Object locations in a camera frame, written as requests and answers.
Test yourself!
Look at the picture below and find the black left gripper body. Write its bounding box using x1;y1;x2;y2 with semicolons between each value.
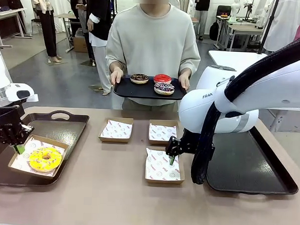
0;104;25;146

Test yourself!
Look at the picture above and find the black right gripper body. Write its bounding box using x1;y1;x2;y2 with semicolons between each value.
179;128;216;156

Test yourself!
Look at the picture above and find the white red-printed paper liner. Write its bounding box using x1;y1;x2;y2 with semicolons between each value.
100;119;133;140
11;136;66;177
145;148;183;182
149;122;178;142

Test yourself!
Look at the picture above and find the yellow sprinkled donut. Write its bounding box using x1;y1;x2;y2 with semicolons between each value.
28;146;64;174

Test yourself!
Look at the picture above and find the brown cardboard food box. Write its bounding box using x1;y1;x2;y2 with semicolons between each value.
144;147;186;185
7;134;70;181
148;119;182;147
97;116;134;144

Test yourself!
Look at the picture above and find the chocolate donut with coloured sprinkles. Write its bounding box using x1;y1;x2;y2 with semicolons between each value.
153;81;176;96

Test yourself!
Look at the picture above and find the black serving tray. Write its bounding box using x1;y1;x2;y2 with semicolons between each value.
113;74;189;102

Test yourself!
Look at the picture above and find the chocolate glazed donut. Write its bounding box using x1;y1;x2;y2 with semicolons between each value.
130;73;150;85

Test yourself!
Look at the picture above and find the person's left forearm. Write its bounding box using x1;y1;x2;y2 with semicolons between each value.
178;44;201;76

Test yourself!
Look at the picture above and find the person's right forearm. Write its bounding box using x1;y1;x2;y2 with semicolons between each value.
105;41;128;72

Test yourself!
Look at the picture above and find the person's left hand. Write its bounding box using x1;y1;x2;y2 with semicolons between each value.
177;71;191;91

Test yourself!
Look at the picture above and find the person's right hand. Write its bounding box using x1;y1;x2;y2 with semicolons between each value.
109;68;125;87

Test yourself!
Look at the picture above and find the red glazed donut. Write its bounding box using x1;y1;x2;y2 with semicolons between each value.
153;73;172;85

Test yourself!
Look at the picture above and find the large white table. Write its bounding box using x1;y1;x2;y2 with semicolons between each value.
207;49;268;69

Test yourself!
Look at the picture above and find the cardboard box on floor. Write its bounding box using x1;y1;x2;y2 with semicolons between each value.
72;35;89;53

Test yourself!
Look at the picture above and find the person in beige sweater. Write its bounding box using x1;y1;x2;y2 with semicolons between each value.
103;0;203;113

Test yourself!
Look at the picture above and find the white side table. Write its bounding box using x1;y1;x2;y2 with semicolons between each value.
0;7;28;49

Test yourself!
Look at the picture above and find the black backpack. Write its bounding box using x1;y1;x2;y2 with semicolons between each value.
208;20;220;41

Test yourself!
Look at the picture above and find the person in grey trousers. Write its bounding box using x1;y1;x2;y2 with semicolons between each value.
193;0;211;41

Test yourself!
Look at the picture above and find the grey work table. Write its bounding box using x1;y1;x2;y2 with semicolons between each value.
216;16;265;53

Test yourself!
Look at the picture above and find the black tripod pole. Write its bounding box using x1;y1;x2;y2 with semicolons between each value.
257;0;280;55

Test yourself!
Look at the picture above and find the black office chair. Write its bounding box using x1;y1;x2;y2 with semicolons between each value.
216;5;232;20

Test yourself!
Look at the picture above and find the hanging white garment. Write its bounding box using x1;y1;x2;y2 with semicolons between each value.
263;0;300;53

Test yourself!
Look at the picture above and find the black braided cable sleeve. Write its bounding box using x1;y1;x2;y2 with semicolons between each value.
190;35;300;189

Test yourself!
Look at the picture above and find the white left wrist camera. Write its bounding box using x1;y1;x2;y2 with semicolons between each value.
26;92;40;102

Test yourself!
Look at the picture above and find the dark brown handled tray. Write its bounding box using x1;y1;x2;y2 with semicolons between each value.
0;108;90;189

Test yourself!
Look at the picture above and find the black handled tray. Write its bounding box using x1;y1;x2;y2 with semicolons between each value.
205;124;300;196

